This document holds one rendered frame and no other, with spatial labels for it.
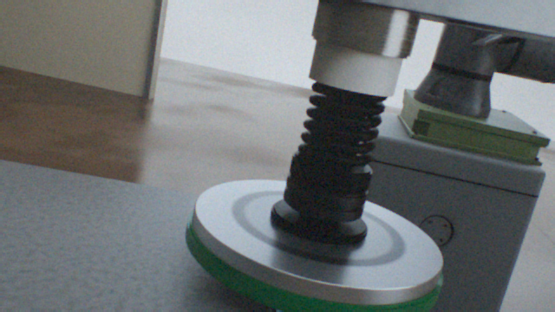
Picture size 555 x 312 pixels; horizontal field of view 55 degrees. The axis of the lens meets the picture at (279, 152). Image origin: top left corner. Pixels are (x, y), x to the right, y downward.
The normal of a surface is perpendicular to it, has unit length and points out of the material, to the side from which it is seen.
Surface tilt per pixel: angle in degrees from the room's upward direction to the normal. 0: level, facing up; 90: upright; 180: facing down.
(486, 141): 90
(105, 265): 0
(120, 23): 90
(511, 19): 90
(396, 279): 0
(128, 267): 0
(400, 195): 90
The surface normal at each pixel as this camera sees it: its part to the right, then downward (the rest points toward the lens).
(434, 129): -0.11, 0.23
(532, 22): 0.25, 0.29
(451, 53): -0.69, 0.07
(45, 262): 0.20, -0.95
